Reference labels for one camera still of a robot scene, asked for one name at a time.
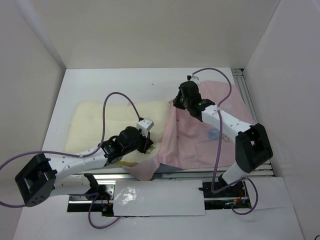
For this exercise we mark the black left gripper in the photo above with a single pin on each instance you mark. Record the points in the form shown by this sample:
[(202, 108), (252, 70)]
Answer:
[(147, 143)]

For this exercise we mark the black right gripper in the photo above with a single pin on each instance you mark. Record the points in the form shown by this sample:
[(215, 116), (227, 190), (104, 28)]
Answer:
[(177, 102)]

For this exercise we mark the pink printed pillowcase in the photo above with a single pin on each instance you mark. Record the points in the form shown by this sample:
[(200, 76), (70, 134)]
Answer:
[(188, 143)]

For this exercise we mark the cream quilted pillow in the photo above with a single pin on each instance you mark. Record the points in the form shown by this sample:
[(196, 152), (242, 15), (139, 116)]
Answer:
[(86, 127)]

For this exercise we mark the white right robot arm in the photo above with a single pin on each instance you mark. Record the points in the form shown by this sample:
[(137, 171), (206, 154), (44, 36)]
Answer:
[(252, 145)]

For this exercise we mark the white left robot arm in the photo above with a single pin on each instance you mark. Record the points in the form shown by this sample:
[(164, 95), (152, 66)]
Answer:
[(44, 177)]

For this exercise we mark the white cover sheet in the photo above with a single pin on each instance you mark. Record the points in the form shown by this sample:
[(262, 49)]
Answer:
[(158, 198)]

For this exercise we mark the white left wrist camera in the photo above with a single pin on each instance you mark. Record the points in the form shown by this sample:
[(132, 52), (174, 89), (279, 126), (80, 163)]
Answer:
[(144, 126)]

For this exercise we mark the aluminium frame rails right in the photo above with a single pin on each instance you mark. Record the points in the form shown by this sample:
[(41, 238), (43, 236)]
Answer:
[(240, 86)]

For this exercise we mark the aluminium front rail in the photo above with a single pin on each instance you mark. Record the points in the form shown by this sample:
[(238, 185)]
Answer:
[(234, 197)]

